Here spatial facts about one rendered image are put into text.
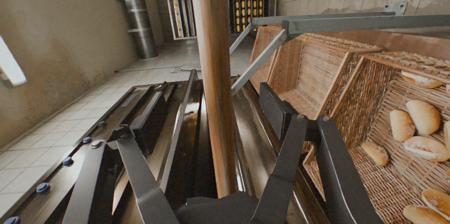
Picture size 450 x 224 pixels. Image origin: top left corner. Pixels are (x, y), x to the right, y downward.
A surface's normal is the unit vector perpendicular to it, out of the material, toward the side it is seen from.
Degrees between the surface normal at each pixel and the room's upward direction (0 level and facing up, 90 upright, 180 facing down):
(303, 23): 90
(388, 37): 0
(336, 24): 90
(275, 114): 0
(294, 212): 70
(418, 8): 0
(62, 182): 90
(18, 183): 90
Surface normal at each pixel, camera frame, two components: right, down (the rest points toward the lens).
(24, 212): -0.07, -0.89
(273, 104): -0.99, 0.10
